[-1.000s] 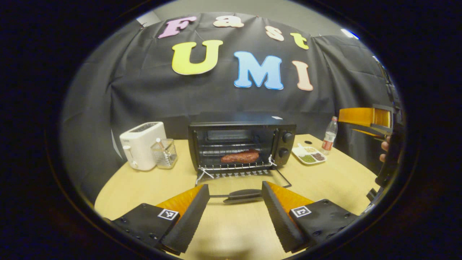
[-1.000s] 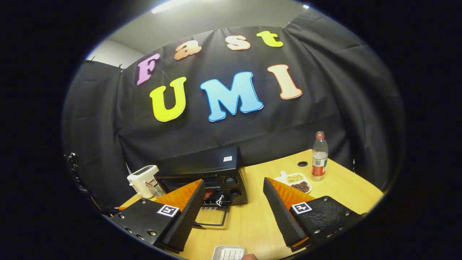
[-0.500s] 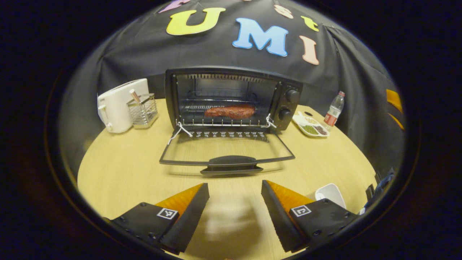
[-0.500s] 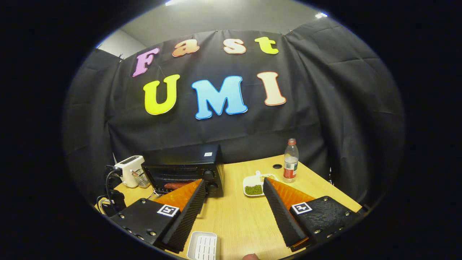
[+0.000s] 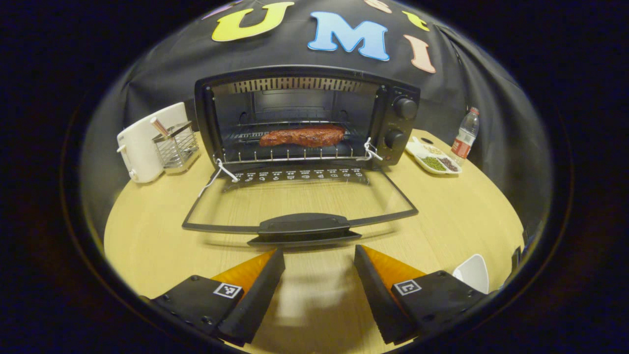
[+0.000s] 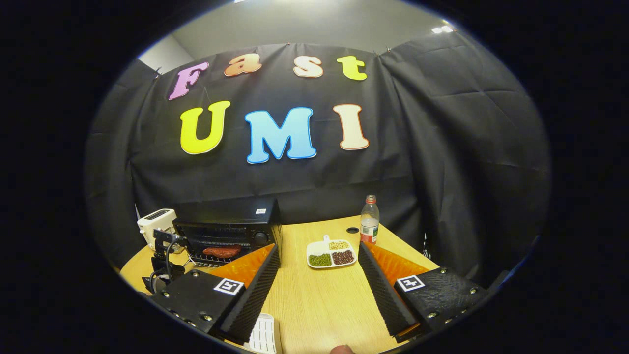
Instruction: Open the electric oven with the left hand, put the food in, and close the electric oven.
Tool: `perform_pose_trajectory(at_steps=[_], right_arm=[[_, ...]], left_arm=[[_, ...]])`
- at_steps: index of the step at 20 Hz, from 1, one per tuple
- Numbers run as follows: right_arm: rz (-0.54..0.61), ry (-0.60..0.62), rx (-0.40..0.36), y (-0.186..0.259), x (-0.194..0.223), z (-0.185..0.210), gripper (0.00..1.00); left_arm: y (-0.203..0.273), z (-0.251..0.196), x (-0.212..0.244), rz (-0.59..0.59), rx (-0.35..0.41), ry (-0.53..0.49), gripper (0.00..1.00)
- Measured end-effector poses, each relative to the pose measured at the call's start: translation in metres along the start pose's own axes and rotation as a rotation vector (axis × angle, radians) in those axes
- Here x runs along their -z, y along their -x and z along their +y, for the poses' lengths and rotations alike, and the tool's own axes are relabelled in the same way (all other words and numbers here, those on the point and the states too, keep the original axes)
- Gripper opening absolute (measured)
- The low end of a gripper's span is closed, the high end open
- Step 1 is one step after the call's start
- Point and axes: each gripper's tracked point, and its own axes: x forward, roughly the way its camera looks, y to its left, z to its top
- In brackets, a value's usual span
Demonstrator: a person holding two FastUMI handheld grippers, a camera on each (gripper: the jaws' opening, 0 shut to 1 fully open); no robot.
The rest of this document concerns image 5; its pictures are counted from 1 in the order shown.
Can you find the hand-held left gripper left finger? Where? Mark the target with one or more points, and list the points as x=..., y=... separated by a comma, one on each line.
x=255, y=300

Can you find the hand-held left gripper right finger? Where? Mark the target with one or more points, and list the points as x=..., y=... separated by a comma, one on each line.
x=376, y=295

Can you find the black electric oven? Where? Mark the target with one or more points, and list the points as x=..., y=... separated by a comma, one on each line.
x=304, y=226

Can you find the red grilled meat piece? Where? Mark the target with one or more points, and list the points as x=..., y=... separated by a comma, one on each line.
x=302, y=136

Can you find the small white plate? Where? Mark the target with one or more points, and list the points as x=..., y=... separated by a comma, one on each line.
x=474, y=275

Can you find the white divided bean dish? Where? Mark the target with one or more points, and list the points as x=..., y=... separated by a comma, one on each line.
x=435, y=162

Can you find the clear water bottle red label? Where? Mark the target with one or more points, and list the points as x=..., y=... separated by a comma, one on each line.
x=464, y=140

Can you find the white toaster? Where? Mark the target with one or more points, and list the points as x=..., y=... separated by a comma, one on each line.
x=140, y=147

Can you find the light wooden stick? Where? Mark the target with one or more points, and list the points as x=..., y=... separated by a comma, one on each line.
x=159, y=126

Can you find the black backdrop cloth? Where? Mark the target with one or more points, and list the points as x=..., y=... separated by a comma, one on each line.
x=157, y=73

